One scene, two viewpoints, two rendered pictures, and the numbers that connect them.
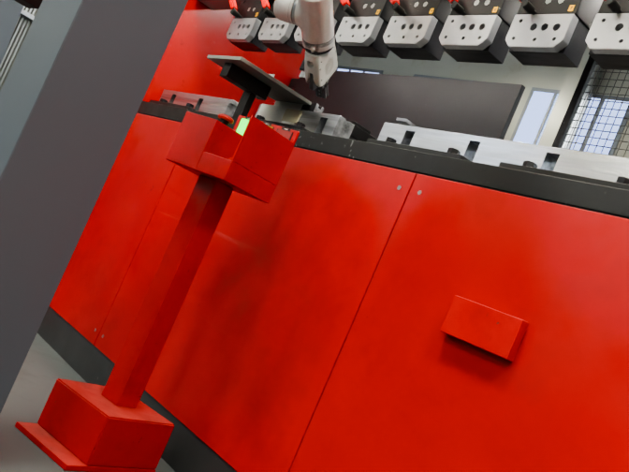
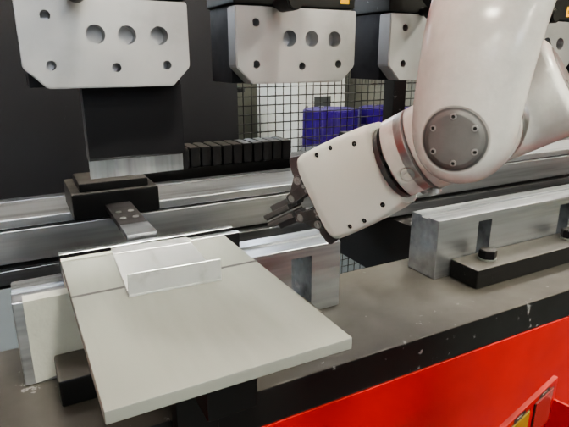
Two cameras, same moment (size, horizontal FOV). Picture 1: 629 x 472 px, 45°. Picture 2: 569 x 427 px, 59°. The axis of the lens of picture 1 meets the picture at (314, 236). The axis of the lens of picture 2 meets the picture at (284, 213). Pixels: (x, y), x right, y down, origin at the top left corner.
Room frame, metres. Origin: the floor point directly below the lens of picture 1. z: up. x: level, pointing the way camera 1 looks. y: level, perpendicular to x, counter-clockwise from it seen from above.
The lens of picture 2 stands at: (1.92, 0.70, 1.20)
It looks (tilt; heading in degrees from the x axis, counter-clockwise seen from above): 17 degrees down; 281
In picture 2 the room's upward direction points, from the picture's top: straight up
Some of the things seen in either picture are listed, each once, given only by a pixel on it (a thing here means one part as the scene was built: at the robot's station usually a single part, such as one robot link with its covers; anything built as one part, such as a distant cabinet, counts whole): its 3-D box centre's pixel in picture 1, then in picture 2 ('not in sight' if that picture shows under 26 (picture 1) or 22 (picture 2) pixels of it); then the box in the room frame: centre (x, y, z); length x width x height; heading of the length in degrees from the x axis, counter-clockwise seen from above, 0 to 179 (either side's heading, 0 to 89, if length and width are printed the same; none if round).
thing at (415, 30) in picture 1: (422, 22); (415, 13); (1.89, -0.04, 1.26); 0.15 x 0.09 x 0.17; 39
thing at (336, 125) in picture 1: (298, 128); (194, 294); (2.14, 0.17, 0.92); 0.39 x 0.06 x 0.10; 39
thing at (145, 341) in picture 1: (168, 290); not in sight; (1.70, 0.25, 0.39); 0.06 x 0.06 x 0.54; 53
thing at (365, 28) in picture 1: (371, 22); (281, 7); (2.04, 0.09, 1.26); 0.15 x 0.09 x 0.17; 39
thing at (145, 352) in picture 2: (259, 80); (184, 298); (2.09, 0.32, 1.00); 0.26 x 0.18 x 0.01; 129
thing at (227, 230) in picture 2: (298, 107); (154, 253); (2.17, 0.19, 0.99); 0.20 x 0.03 x 0.03; 39
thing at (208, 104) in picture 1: (197, 110); not in sight; (2.61, 0.55, 0.92); 0.50 x 0.06 x 0.10; 39
